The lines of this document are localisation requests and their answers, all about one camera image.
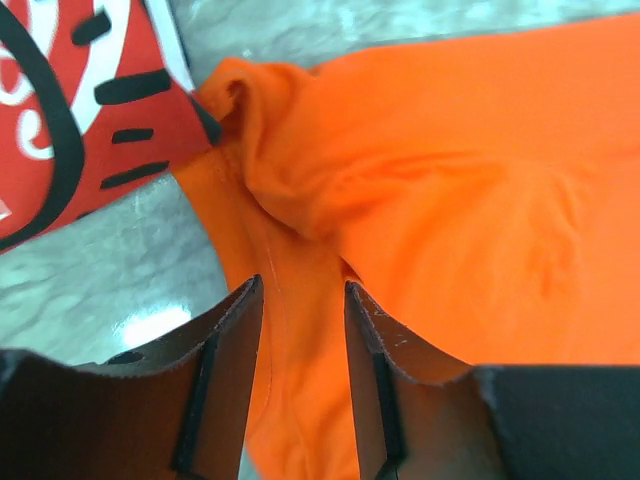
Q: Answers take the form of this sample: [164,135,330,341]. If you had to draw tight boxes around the red white printed folded t-shirt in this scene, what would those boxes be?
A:
[1,1,221,251]

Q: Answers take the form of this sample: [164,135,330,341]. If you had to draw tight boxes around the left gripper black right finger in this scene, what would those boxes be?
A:
[345,282,639,479]

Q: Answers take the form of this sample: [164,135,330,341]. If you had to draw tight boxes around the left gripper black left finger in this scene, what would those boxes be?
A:
[1,277,263,479]

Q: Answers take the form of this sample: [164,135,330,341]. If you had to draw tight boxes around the orange t-shirt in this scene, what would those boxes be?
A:
[175,14,639,479]

